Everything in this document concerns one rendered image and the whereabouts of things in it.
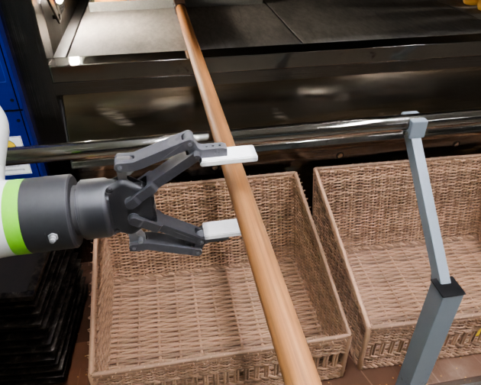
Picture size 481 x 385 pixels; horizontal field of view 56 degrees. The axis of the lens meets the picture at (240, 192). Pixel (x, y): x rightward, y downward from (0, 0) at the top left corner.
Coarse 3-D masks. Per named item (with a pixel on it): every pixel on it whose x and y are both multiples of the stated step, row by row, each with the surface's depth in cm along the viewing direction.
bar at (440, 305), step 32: (256, 128) 79; (288, 128) 79; (320, 128) 80; (352, 128) 81; (384, 128) 82; (416, 128) 83; (32, 160) 74; (64, 160) 75; (416, 160) 83; (416, 192) 84; (448, 288) 78; (448, 320) 81; (416, 352) 88; (416, 384) 93
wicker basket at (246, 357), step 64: (192, 192) 123; (256, 192) 127; (128, 256) 127; (192, 256) 130; (320, 256) 111; (128, 320) 118; (192, 320) 117; (256, 320) 118; (320, 320) 116; (128, 384) 93; (192, 384) 97; (256, 384) 101
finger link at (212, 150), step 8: (184, 136) 53; (192, 136) 53; (200, 144) 55; (208, 144) 55; (216, 144) 55; (224, 144) 55; (200, 152) 54; (208, 152) 54; (216, 152) 54; (224, 152) 55
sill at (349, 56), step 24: (240, 48) 112; (264, 48) 112; (288, 48) 112; (312, 48) 112; (336, 48) 112; (360, 48) 113; (384, 48) 114; (408, 48) 115; (432, 48) 116; (456, 48) 117; (480, 48) 119; (72, 72) 103; (96, 72) 104; (120, 72) 105; (144, 72) 106; (168, 72) 107; (192, 72) 108; (216, 72) 110
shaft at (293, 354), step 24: (192, 48) 103; (216, 96) 83; (216, 120) 74; (240, 168) 63; (240, 192) 58; (240, 216) 55; (264, 240) 51; (264, 264) 48; (264, 288) 45; (264, 312) 44; (288, 312) 42; (288, 336) 40; (288, 360) 39; (312, 360) 39; (288, 384) 38; (312, 384) 37
